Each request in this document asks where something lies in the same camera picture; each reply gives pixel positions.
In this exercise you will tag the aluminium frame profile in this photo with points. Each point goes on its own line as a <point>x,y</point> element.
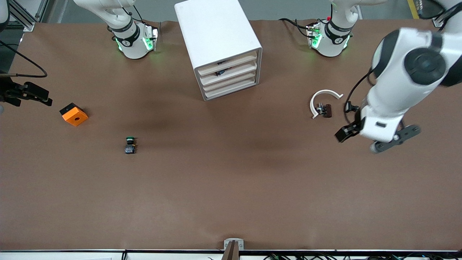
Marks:
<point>21,16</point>
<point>438,22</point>

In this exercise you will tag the green push button switch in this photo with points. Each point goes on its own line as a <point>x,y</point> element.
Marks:
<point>130,147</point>

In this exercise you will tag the orange and black box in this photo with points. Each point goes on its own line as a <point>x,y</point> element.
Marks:
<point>75,116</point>

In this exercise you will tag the red push button switch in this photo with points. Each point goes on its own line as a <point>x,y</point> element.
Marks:
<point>221,72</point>

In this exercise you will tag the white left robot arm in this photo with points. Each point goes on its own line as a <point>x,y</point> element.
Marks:
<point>397,83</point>

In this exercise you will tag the small black clip part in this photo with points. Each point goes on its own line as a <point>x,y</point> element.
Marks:
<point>352,107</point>

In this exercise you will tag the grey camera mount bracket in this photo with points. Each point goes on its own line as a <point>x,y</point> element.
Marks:
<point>233,245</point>

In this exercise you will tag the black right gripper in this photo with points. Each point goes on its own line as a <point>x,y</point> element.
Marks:
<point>8,89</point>

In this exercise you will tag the small brown metal part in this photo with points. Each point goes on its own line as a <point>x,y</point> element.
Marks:
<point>327,110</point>

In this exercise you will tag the white curved plastic piece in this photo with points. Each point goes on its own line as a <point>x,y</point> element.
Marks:
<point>325,92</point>

